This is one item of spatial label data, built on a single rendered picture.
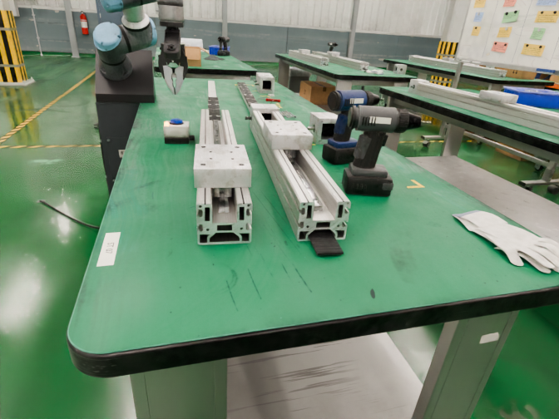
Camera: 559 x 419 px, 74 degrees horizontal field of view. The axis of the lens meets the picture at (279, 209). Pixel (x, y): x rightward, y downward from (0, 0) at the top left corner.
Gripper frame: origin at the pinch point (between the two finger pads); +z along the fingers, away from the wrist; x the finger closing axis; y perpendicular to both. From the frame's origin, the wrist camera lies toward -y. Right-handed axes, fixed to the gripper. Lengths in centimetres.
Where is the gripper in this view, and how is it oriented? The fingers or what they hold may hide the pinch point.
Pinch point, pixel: (175, 91)
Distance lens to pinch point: 130.4
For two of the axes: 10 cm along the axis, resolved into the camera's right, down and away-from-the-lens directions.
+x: -9.8, 0.2, -1.9
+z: -0.7, 8.9, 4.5
